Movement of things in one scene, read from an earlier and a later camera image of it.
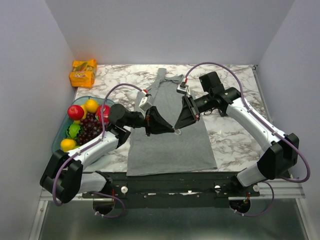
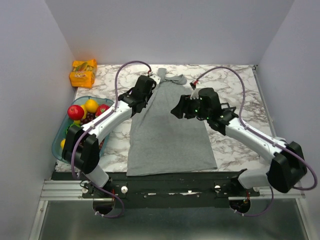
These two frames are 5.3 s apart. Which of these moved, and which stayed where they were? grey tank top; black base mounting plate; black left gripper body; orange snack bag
Moved: black left gripper body
Stayed: grey tank top; orange snack bag; black base mounting plate
